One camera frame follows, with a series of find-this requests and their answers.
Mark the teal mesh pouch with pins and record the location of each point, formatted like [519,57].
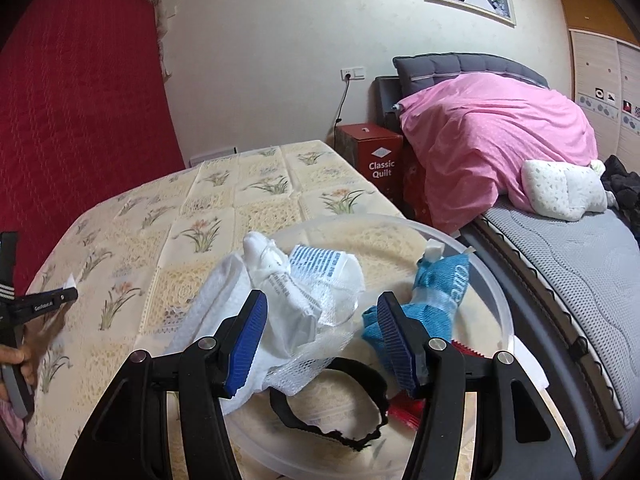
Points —
[440,285]

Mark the black striped headband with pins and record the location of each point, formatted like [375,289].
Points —
[360,370]

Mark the dark bed frame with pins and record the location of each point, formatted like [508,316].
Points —
[387,100]

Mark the pink duvet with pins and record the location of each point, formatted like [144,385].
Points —
[490,135]

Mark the floral lace curtain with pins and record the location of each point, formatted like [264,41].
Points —
[160,25]

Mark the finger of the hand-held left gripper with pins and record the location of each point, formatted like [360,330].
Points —
[7,260]
[45,301]

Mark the white dotted pillow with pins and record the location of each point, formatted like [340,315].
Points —
[560,190]

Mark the grey padded headboard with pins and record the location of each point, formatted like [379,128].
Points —
[450,67]

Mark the clear plastic bowl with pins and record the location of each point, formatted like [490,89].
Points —
[490,310]

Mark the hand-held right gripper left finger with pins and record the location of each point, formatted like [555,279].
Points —
[245,345]

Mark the red patterned bag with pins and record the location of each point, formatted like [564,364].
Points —
[415,185]

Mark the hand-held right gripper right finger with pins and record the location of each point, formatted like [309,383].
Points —
[395,345]

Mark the person's left hand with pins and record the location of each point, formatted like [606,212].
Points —
[12,356]

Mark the red quilted mattress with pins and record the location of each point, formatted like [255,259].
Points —
[90,110]

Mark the grey quilted bed mattress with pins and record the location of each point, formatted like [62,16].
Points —
[575,270]

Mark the red plastic piece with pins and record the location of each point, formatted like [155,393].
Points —
[405,410]

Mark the red cardboard box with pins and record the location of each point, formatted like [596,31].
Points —
[370,160]

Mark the white cloth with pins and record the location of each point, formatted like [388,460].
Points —
[260,255]

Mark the white wall outlet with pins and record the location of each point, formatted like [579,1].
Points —
[353,74]

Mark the cream sliding-door wardrobe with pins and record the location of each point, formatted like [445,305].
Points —
[600,70]

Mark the dark clothing pile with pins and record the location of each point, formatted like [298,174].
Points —
[622,185]

